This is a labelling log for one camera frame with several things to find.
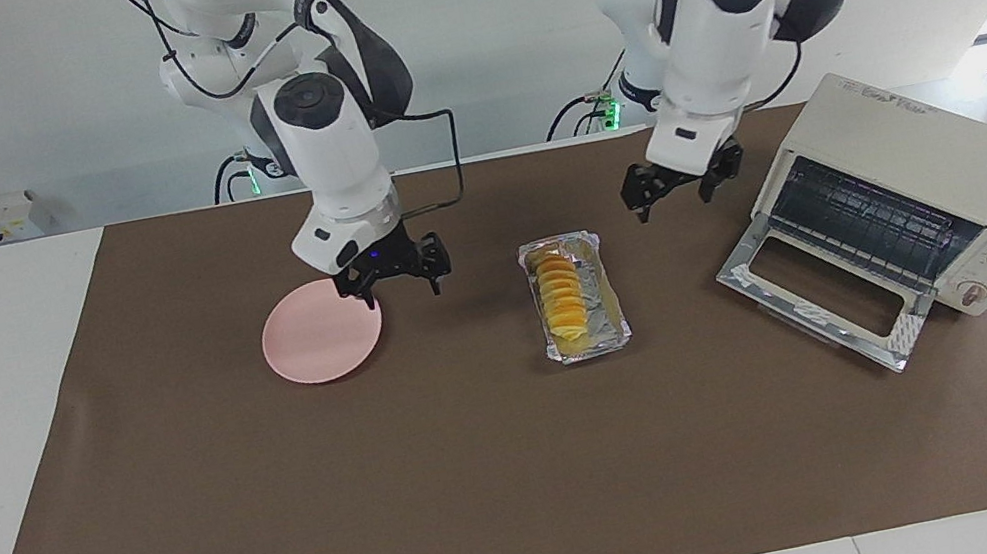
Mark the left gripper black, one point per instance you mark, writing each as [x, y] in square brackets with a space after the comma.
[689, 176]

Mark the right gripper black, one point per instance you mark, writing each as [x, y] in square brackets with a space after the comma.
[379, 262]

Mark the aluminium foil tray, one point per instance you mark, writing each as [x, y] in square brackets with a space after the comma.
[604, 298]

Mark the sliced orange bread loaf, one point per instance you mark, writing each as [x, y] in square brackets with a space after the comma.
[561, 296]

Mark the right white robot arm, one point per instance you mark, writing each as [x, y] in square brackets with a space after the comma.
[328, 144]

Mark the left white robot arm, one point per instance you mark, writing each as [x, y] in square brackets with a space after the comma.
[713, 25]

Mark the glass oven door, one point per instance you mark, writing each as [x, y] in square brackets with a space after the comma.
[820, 285]

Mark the white toaster oven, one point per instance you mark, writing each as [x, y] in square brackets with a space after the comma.
[936, 138]

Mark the pink round plate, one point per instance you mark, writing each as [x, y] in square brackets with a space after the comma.
[312, 339]

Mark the brown paper table mat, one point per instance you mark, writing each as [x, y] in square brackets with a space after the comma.
[390, 498]

